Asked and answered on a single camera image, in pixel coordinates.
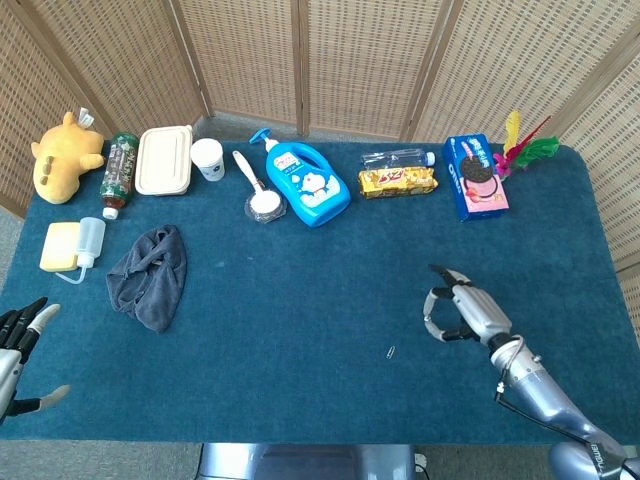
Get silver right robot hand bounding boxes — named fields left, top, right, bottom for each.
left=422, top=263, right=514, bottom=347

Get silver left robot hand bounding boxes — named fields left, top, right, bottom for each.
left=0, top=296, right=72, bottom=427

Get silver-blue robot base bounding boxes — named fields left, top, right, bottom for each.
left=197, top=443, right=419, bottom=480

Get yellow sponge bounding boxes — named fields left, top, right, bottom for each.
left=39, top=222, right=82, bottom=273

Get blue Oreo cookie box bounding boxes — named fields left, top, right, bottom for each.
left=442, top=132, right=511, bottom=223

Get yellow biscuit pack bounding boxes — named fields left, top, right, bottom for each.
left=357, top=166, right=440, bottom=200

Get dark grey towel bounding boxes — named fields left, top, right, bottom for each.
left=105, top=224, right=188, bottom=335

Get colourful feather shuttlecock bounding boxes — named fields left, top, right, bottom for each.
left=492, top=110, right=561, bottom=182

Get clear plastic water bottle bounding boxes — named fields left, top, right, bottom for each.
left=360, top=148, right=437, bottom=170

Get blue carpet table mat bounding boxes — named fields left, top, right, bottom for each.
left=0, top=141, right=640, bottom=446

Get yellow plush toy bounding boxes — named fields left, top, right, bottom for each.
left=30, top=107, right=106, bottom=205

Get green-label tea bottle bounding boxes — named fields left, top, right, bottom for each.
left=99, top=131, right=141, bottom=221

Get blue detergent pump bottle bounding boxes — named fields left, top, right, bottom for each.
left=248, top=128, right=352, bottom=229

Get beige lidded lunch box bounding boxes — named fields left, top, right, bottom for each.
left=134, top=124, right=194, bottom=197

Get white paper cup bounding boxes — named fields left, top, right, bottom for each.
left=189, top=137, right=226, bottom=183

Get woven bamboo folding screen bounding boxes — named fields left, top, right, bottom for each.
left=0, top=0, right=640, bottom=346

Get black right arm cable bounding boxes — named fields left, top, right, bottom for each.
left=493, top=337, right=632, bottom=480

